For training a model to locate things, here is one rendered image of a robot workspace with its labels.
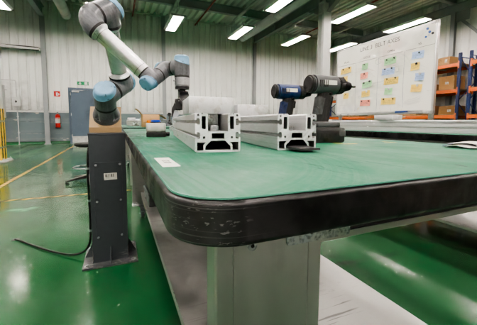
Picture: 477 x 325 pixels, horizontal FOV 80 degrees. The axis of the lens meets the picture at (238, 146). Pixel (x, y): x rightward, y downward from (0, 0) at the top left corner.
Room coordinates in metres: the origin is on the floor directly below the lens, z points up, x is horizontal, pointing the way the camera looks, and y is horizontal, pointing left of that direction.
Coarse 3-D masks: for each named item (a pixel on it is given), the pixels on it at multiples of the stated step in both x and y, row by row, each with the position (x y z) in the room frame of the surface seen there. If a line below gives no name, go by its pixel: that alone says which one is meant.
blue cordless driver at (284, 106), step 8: (272, 88) 1.15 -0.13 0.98; (280, 88) 1.12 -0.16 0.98; (288, 88) 1.13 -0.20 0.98; (296, 88) 1.15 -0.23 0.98; (272, 96) 1.15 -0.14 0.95; (280, 96) 1.13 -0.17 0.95; (288, 96) 1.14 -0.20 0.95; (296, 96) 1.15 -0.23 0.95; (304, 96) 1.16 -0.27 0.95; (280, 104) 1.15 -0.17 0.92; (288, 104) 1.15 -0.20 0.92; (280, 112) 1.14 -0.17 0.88; (288, 112) 1.15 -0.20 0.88
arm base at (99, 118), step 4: (96, 108) 1.62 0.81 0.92; (116, 108) 1.69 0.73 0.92; (96, 112) 1.64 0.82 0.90; (100, 112) 1.62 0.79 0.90; (104, 112) 1.62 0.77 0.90; (108, 112) 1.63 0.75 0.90; (112, 112) 1.65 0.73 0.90; (116, 112) 1.69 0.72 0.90; (96, 116) 1.65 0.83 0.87; (100, 116) 1.64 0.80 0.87; (104, 116) 1.64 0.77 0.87; (108, 116) 1.65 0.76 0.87; (112, 116) 1.66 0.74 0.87; (116, 116) 1.70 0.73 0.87; (96, 120) 1.65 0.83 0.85; (100, 120) 1.65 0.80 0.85; (104, 120) 1.65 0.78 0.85; (108, 120) 1.66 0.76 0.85; (112, 120) 1.67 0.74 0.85; (116, 120) 1.70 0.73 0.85; (100, 124) 1.66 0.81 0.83; (104, 124) 1.66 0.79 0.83; (108, 124) 1.67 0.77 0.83; (112, 124) 1.69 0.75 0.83
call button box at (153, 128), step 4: (148, 124) 1.18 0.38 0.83; (152, 124) 1.19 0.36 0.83; (156, 124) 1.19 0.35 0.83; (160, 124) 1.20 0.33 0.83; (164, 124) 1.20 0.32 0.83; (148, 128) 1.18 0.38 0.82; (152, 128) 1.19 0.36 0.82; (156, 128) 1.19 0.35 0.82; (160, 128) 1.20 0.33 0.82; (164, 128) 1.20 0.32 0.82; (148, 132) 1.18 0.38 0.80; (152, 132) 1.19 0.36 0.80; (156, 132) 1.19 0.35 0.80; (160, 132) 1.20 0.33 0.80; (164, 132) 1.20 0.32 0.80; (168, 132) 1.24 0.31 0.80; (148, 136) 1.18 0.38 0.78; (152, 136) 1.19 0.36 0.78; (156, 136) 1.19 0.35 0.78; (160, 136) 1.19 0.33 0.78; (164, 136) 1.20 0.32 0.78
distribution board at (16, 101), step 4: (12, 80) 9.96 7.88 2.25; (4, 92) 9.87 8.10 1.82; (16, 92) 10.00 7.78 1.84; (4, 96) 9.85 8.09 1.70; (16, 96) 9.99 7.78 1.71; (4, 100) 9.82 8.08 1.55; (12, 100) 9.88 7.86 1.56; (16, 100) 9.93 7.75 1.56; (20, 100) 10.00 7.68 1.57; (4, 104) 9.80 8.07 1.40; (16, 104) 9.93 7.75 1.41; (20, 104) 9.98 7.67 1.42; (4, 108) 9.78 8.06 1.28; (4, 112) 9.76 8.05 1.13; (4, 116) 9.73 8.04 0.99; (16, 116) 9.97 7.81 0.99; (20, 144) 9.99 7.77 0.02
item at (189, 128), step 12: (180, 120) 0.95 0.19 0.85; (192, 120) 0.72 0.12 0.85; (204, 120) 0.62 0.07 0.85; (228, 120) 0.62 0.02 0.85; (180, 132) 0.95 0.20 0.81; (192, 132) 0.64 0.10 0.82; (204, 132) 0.60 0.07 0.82; (216, 132) 0.61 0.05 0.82; (228, 132) 0.62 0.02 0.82; (192, 144) 0.64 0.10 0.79; (204, 144) 0.60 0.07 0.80; (216, 144) 0.76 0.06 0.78; (228, 144) 0.63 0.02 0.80
